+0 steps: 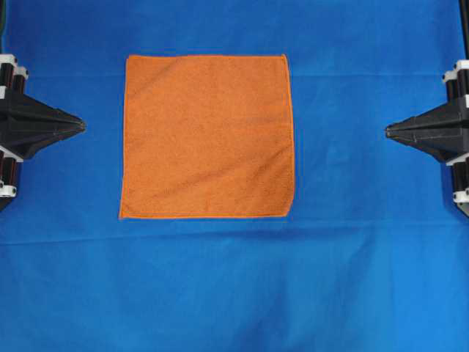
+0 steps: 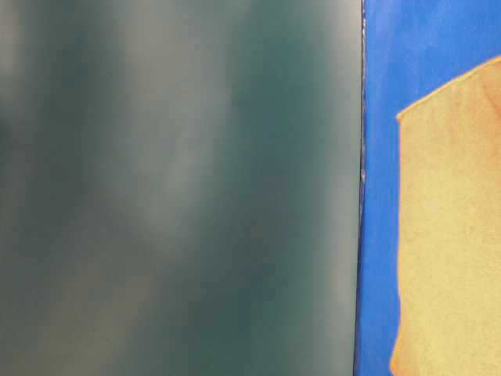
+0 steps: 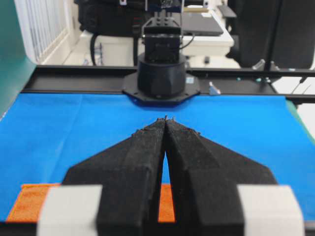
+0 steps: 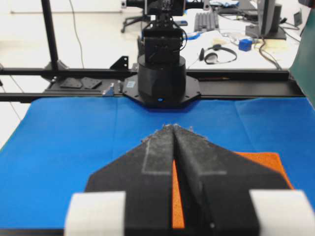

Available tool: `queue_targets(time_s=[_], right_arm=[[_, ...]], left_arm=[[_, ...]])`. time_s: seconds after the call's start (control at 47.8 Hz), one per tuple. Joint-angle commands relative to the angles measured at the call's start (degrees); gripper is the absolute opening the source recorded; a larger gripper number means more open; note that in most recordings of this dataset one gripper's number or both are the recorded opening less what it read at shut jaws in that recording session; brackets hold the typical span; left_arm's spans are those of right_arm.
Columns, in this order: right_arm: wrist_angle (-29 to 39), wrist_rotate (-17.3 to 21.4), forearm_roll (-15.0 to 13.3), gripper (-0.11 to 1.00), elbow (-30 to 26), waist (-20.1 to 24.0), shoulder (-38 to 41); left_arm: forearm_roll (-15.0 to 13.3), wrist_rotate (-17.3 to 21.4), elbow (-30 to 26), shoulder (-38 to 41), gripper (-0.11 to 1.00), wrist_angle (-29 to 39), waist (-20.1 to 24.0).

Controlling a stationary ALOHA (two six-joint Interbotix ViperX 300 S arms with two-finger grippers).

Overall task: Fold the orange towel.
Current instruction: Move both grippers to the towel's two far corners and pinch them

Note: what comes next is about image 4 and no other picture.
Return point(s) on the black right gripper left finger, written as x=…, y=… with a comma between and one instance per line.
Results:
x=131, y=196

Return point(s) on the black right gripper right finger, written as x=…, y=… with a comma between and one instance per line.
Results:
x=238, y=196

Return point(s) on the orange towel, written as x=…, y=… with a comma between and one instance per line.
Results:
x=270, y=160

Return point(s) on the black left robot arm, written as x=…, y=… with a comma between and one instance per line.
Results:
x=161, y=80

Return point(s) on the blue table cloth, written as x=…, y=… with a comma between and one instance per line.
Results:
x=62, y=141

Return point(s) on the black headphones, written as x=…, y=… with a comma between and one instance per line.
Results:
x=210, y=57

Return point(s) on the green cloth sheet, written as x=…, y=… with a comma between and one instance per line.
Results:
x=303, y=68

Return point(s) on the blue small box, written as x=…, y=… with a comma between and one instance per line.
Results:
x=245, y=45

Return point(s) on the black monitor stand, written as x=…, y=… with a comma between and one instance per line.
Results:
x=269, y=17

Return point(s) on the black keyboard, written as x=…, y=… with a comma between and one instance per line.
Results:
x=204, y=22

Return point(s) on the black office chair base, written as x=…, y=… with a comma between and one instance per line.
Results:
x=135, y=19

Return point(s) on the black metal frame rail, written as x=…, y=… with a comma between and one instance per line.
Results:
x=200, y=84

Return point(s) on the black vertical frame post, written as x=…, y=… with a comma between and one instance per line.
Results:
x=55, y=63

